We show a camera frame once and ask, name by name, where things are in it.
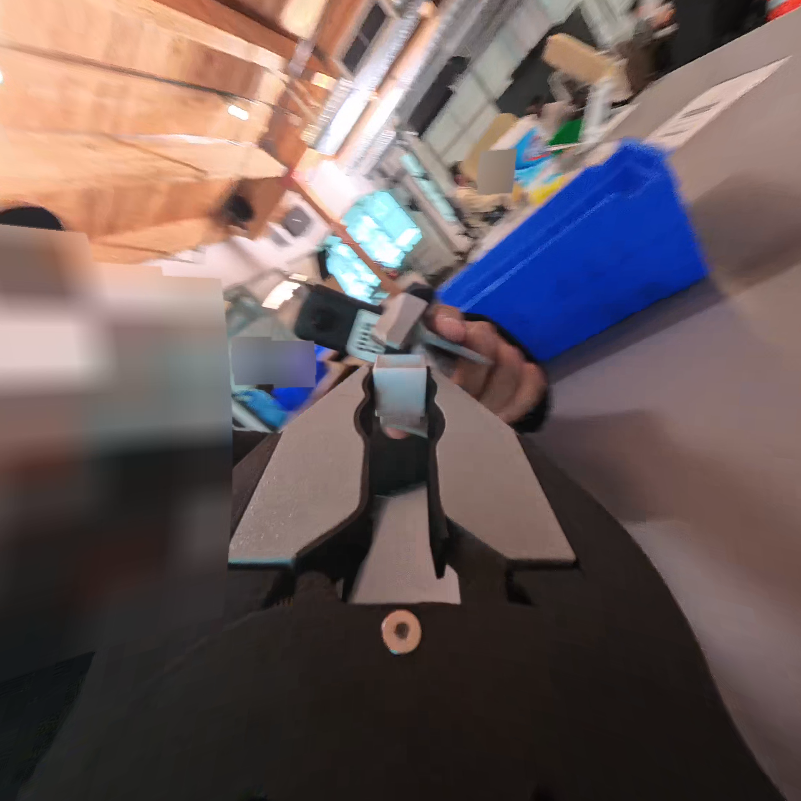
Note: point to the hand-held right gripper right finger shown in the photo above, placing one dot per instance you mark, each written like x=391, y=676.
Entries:
x=500, y=494

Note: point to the blue plastic bin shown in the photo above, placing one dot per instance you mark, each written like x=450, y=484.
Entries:
x=576, y=263

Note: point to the white cube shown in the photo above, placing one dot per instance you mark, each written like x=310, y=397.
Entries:
x=400, y=388

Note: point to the white paper sheet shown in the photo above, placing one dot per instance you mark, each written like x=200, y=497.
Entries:
x=719, y=100

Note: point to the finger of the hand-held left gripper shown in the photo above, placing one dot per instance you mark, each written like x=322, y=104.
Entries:
x=405, y=322

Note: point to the beige cardboard panel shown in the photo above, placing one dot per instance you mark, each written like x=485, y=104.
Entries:
x=582, y=56

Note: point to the disinfecting wipes canister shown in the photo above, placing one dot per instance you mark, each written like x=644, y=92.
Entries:
x=538, y=156

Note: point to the person's left hand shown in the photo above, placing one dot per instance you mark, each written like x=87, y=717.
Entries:
x=500, y=375

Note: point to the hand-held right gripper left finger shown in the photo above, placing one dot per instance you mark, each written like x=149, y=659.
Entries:
x=300, y=494

